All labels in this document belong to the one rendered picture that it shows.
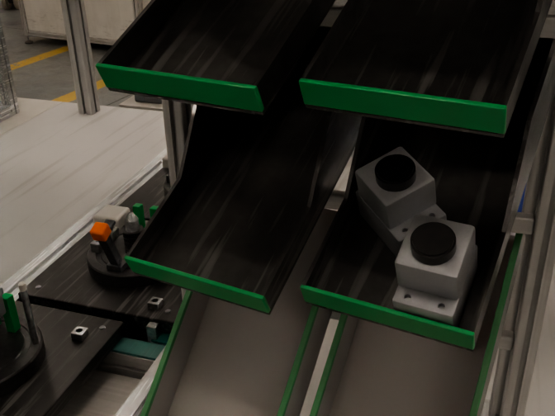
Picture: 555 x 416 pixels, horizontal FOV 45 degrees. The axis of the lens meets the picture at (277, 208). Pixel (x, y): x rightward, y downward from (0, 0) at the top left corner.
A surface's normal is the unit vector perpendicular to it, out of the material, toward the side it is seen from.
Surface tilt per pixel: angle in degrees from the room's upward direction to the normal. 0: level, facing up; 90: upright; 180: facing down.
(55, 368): 0
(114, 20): 90
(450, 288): 115
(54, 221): 0
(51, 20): 90
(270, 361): 45
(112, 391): 0
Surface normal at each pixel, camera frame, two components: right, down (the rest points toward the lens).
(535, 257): -0.31, 0.44
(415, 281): -0.42, 0.75
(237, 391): -0.35, -0.33
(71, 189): -0.02, -0.88
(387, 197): -0.22, -0.62
